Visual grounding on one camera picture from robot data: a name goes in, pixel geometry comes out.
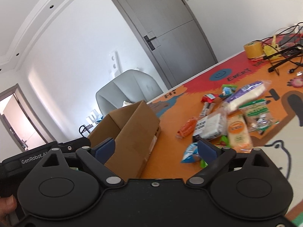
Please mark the brown cardboard box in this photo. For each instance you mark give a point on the brown cardboard box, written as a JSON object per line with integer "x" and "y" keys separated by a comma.
{"x": 139, "y": 132}

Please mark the grey doorway frame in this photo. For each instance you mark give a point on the grey doorway frame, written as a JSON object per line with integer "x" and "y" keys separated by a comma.
{"x": 23, "y": 99}

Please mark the grey armchair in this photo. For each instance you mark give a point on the grey armchair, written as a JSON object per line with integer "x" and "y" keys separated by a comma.
{"x": 132, "y": 85}

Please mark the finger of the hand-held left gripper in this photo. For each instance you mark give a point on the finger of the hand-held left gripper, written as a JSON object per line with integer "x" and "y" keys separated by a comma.
{"x": 78, "y": 143}

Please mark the long snack stick packet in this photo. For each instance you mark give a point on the long snack stick packet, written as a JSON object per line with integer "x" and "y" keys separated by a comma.
{"x": 206, "y": 110}

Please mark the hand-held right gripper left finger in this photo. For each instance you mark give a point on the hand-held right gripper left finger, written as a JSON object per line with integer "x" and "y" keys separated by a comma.
{"x": 105, "y": 150}

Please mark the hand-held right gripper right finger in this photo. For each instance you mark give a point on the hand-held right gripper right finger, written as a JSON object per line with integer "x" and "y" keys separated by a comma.
{"x": 208, "y": 150}

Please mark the black metal rack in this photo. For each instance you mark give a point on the black metal rack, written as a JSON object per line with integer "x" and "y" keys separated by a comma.
{"x": 85, "y": 128}

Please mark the yellow crinkled toy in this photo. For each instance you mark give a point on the yellow crinkled toy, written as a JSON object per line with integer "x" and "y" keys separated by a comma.
{"x": 269, "y": 50}

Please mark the pink pixel bead charm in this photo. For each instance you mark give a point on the pink pixel bead charm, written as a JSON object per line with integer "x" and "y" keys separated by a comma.
{"x": 298, "y": 82}

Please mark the pale yellow hand-shaped toy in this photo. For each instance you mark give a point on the pale yellow hand-shaped toy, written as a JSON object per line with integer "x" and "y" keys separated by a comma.
{"x": 274, "y": 41}

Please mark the colourful printed table mat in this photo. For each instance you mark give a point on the colourful printed table mat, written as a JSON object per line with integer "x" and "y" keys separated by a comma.
{"x": 170, "y": 123}

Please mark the small blue snack packet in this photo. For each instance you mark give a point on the small blue snack packet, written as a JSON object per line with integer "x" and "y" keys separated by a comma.
{"x": 190, "y": 153}

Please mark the red white candy packet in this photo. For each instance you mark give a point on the red white candy packet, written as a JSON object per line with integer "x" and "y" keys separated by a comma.
{"x": 208, "y": 97}

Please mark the white patterned pillow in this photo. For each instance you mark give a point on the white patterned pillow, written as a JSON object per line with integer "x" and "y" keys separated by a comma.
{"x": 126, "y": 103}

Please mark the person's left hand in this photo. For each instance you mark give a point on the person's left hand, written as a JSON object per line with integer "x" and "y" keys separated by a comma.
{"x": 7, "y": 203}

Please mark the small green wrapper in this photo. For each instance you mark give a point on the small green wrapper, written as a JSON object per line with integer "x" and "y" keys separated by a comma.
{"x": 203, "y": 163}

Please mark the green red snack packet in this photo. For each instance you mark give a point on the green red snack packet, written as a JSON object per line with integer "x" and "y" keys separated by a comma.
{"x": 222, "y": 140}

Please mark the black folding stand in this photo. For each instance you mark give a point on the black folding stand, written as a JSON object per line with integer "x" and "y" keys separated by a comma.
{"x": 272, "y": 70}

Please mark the yellow tape roll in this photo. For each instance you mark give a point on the yellow tape roll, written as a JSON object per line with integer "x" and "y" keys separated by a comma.
{"x": 253, "y": 49}

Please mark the grey door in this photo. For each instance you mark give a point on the grey door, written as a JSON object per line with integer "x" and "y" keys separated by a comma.
{"x": 165, "y": 16}

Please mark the white wall socket panel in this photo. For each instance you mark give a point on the white wall socket panel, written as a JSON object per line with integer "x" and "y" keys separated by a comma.
{"x": 114, "y": 62}

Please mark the blue green candy packet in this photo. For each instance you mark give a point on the blue green candy packet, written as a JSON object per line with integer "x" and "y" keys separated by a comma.
{"x": 227, "y": 91}

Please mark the purple white bread packet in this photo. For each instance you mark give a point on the purple white bread packet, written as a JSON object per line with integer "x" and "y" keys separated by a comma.
{"x": 246, "y": 92}

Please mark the black white snack packet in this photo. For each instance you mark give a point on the black white snack packet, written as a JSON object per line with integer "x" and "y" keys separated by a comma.
{"x": 211, "y": 125}

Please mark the orange snack packet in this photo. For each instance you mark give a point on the orange snack packet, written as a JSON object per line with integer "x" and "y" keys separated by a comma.
{"x": 187, "y": 127}

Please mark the orange yellow packet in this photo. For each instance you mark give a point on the orange yellow packet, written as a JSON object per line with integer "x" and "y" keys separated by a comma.
{"x": 238, "y": 130}

